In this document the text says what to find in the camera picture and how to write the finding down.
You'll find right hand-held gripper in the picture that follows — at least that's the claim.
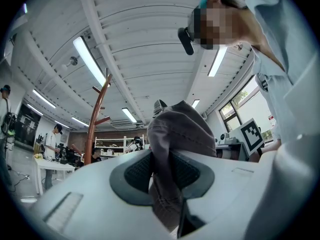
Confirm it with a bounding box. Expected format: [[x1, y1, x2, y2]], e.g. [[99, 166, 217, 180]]
[[239, 117, 265, 157]]

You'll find white storage shelf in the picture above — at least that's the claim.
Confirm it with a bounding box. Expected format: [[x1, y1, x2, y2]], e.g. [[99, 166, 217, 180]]
[[94, 134, 148, 158]]

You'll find person's light blue shirt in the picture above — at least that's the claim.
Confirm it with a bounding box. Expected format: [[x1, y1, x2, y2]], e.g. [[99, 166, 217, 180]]
[[244, 0, 320, 165]]

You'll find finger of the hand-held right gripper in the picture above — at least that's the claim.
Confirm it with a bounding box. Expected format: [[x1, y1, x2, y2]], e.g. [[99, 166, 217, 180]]
[[153, 99, 168, 119]]

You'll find person's head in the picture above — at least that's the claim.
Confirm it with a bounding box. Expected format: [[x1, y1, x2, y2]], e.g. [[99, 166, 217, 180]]
[[187, 0, 252, 51]]

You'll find black head-mounted camera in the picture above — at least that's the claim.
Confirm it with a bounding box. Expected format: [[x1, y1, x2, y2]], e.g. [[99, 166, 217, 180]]
[[177, 26, 196, 56]]

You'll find white table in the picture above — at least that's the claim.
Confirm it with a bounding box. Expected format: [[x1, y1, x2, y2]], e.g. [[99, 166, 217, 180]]
[[33, 155, 76, 195]]

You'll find white desktop device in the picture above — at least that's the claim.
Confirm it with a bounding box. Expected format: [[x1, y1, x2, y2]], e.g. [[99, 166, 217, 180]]
[[219, 131, 241, 145]]

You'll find person's right forearm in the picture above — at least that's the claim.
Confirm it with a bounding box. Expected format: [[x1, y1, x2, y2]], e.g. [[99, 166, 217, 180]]
[[248, 147, 263, 163]]

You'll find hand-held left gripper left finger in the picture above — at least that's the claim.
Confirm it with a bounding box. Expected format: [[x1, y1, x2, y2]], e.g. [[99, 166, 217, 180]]
[[26, 148, 174, 240]]

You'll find grey-brown fabric cap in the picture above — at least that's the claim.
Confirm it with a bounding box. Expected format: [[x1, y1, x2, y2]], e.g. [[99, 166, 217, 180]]
[[146, 100, 218, 235]]

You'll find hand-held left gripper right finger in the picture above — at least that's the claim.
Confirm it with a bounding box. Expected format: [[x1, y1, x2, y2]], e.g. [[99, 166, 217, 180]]
[[171, 143, 316, 240]]

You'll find ceiling air conditioner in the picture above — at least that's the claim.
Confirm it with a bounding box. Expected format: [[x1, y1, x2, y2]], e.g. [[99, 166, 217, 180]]
[[109, 119, 142, 129]]

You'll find dark-framed window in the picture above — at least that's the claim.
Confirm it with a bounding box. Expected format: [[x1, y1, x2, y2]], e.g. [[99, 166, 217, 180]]
[[218, 75, 263, 133]]

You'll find brown wooden coat rack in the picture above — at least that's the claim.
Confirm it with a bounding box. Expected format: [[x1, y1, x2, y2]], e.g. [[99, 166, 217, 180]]
[[83, 67, 113, 166]]

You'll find grey desk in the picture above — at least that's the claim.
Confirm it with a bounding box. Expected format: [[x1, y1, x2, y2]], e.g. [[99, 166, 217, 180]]
[[215, 142, 249, 162]]

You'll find black wall board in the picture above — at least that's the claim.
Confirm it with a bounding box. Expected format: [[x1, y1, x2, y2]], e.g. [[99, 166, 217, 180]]
[[14, 103, 42, 149]]

